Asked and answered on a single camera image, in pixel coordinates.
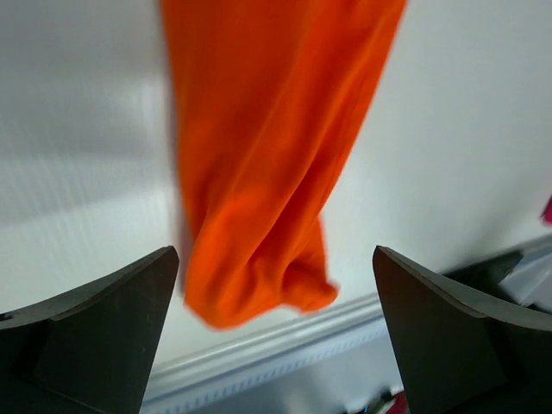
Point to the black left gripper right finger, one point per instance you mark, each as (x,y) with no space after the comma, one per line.
(460,350)

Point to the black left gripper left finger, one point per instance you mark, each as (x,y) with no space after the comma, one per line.
(90,349)

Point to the orange t shirt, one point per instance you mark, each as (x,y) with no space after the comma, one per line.
(269,97)

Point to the magenta t shirt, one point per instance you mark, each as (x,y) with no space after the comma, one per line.
(546,216)

